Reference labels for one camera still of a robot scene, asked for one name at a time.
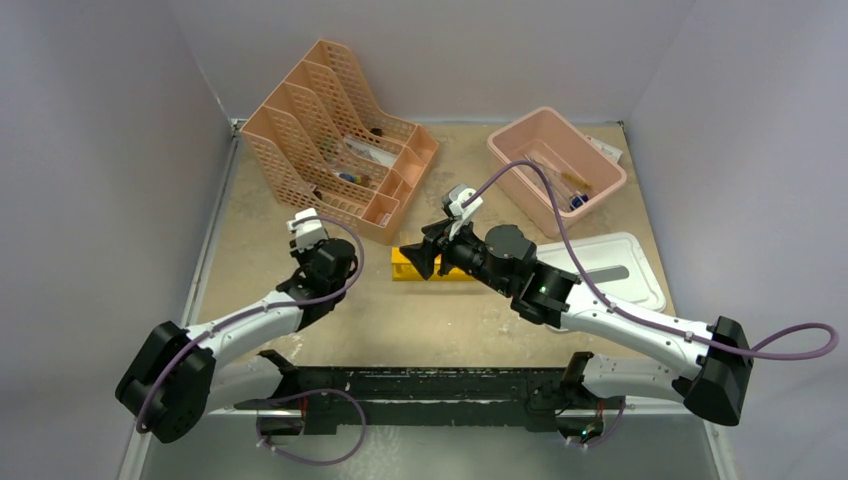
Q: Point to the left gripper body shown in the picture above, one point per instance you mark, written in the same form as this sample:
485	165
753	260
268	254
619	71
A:
303	268

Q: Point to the plastic bag with ruler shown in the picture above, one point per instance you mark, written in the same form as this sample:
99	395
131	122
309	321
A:
370	152

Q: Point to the white label card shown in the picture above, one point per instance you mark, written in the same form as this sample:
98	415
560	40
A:
610	151

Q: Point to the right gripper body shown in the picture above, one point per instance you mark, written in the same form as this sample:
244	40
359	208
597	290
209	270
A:
464	251

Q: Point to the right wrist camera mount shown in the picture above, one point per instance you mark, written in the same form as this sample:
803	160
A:
460	204

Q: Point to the brown test tube brush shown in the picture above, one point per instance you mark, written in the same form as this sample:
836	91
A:
575	180

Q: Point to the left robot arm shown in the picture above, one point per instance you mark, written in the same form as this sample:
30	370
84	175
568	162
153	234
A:
168	383

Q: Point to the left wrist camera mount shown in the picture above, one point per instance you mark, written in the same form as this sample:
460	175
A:
307	230

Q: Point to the yellow test tube rack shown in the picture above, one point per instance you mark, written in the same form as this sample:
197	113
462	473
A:
402	270

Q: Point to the white bin lid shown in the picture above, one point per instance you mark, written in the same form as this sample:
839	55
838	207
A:
618	265

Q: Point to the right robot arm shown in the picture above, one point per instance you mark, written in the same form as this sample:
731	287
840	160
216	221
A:
691	362

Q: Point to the pink mesh file organizer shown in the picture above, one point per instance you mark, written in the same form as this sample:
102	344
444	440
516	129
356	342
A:
297	132

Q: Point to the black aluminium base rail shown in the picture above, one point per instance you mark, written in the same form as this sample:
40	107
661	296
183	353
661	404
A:
324	398

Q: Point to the bag of coloured markers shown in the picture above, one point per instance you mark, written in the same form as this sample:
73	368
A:
355	178

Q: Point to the blue cap glass flask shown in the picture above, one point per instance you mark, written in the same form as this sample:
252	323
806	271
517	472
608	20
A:
577	201

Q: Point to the pink plastic bin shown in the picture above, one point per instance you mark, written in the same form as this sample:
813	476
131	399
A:
546	135

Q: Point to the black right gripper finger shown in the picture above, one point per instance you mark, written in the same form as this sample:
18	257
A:
438	233
422	258

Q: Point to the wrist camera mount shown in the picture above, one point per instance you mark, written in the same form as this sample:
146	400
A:
307	230
460	204

